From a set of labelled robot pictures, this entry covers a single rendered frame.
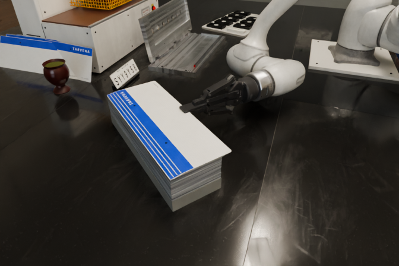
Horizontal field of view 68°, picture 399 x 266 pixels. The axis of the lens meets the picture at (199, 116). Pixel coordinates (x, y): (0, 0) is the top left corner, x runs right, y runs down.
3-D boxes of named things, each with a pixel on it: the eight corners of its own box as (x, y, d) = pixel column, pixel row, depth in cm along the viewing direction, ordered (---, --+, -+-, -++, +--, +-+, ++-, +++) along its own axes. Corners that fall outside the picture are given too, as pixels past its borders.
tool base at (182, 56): (195, 78, 118) (195, 69, 116) (148, 70, 123) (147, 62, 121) (225, 40, 152) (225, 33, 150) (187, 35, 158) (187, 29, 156)
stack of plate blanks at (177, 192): (221, 187, 71) (222, 156, 65) (173, 212, 65) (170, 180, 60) (149, 110, 99) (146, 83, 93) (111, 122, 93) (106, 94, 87)
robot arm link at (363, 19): (348, 35, 139) (363, -16, 126) (388, 46, 127) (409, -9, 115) (328, 43, 130) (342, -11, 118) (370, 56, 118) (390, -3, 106)
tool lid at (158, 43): (142, 18, 112) (138, 18, 112) (154, 65, 121) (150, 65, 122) (185, -7, 146) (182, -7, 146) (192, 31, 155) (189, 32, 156)
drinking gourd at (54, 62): (66, 82, 114) (58, 56, 108) (79, 89, 110) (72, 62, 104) (44, 91, 109) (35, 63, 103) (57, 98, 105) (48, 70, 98)
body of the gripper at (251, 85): (260, 80, 85) (234, 89, 81) (257, 105, 90) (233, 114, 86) (243, 70, 90) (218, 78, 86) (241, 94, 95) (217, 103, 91)
